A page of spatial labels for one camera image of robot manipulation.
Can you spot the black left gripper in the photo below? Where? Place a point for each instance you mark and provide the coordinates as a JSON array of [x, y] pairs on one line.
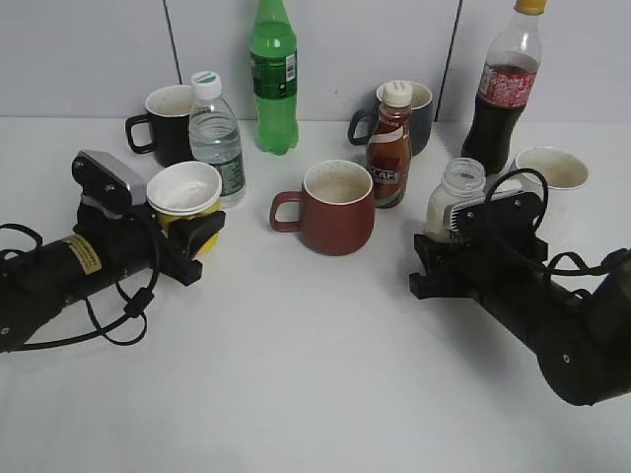
[[127, 244]]

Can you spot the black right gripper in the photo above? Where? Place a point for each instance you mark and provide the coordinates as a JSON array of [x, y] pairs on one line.
[[478, 265]]

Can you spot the yellow paper cup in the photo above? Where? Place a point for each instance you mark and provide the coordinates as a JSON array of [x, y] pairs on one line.
[[184, 191]]

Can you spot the milk bottle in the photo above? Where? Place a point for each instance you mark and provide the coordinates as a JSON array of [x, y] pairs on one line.
[[463, 179]]

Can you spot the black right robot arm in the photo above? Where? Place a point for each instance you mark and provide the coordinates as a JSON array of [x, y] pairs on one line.
[[581, 341]]

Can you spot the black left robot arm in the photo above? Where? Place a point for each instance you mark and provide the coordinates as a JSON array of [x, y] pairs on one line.
[[36, 285]]

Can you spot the white paper cup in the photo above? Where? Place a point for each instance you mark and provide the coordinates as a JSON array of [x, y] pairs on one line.
[[563, 172]]

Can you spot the clear water bottle green label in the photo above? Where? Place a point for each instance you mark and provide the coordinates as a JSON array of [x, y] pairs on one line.
[[214, 136]]

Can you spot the black ceramic mug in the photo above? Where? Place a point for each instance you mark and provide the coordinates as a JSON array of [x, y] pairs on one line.
[[167, 112]]

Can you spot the brown coffee drink bottle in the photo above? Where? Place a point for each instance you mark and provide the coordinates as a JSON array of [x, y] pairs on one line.
[[389, 147]]

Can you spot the red ceramic mug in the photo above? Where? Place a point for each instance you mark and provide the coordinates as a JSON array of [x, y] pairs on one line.
[[334, 211]]

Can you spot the dark grey ceramic mug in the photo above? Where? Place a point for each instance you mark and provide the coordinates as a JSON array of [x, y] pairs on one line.
[[420, 121]]

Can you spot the cola bottle yellow cap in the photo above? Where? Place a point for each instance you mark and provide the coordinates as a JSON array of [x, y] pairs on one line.
[[506, 81]]

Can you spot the green soda bottle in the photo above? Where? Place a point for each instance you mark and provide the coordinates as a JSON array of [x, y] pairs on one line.
[[273, 52]]

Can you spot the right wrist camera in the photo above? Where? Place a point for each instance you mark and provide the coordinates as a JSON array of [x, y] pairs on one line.
[[510, 206]]

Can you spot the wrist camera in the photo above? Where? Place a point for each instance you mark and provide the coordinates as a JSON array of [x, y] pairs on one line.
[[510, 206], [107, 183]]

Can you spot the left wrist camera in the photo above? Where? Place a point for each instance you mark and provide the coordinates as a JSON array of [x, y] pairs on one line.
[[107, 183]]

